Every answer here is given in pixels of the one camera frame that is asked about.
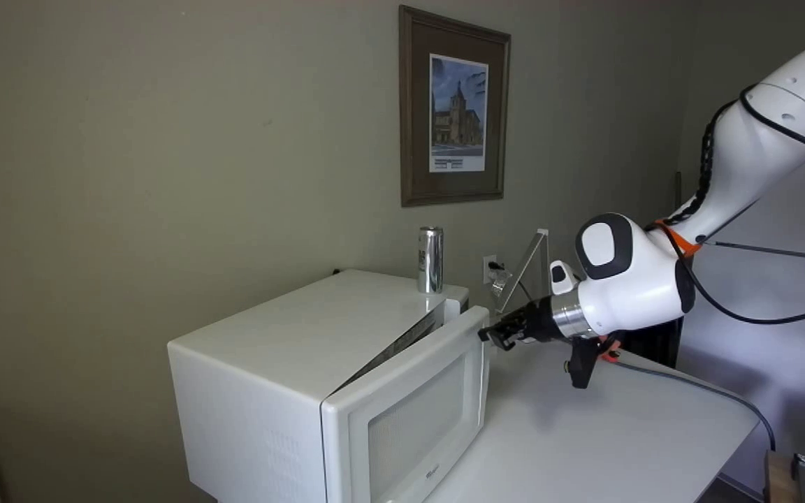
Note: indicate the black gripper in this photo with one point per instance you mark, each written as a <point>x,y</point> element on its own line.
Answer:
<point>538,322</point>

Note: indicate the white microwave door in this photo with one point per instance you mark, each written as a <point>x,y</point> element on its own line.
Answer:
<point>411,429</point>

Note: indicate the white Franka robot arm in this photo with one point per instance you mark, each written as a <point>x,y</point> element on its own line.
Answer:
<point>636,281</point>

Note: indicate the white microwave body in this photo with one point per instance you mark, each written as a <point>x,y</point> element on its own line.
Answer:
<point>263,371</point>

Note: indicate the tall silver can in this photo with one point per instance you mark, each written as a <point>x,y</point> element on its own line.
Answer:
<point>432,260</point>

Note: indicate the brown framed picture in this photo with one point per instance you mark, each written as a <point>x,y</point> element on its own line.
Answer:
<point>453,107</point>

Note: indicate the large white board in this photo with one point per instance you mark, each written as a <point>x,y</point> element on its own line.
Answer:
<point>796,391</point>

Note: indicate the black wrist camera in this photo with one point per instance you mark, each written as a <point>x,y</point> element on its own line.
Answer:
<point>585,363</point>

